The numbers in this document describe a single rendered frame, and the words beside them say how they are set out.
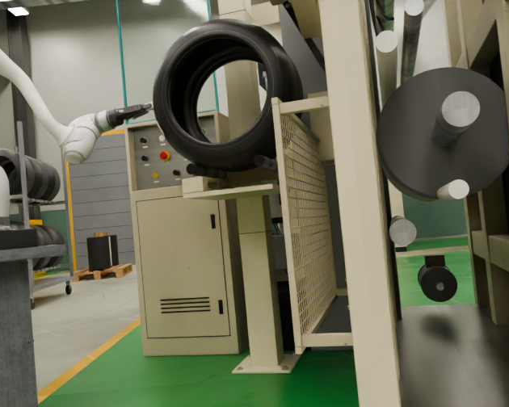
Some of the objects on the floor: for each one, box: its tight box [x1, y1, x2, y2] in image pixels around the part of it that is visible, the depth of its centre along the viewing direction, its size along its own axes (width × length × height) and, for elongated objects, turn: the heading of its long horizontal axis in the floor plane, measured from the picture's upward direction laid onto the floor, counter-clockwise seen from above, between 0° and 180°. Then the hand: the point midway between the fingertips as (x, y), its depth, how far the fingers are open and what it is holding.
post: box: [218, 0, 284, 367], centre depth 235 cm, size 13×13×250 cm
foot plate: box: [232, 353, 301, 374], centre depth 230 cm, size 27×27×2 cm
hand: (153, 105), depth 212 cm, fingers closed
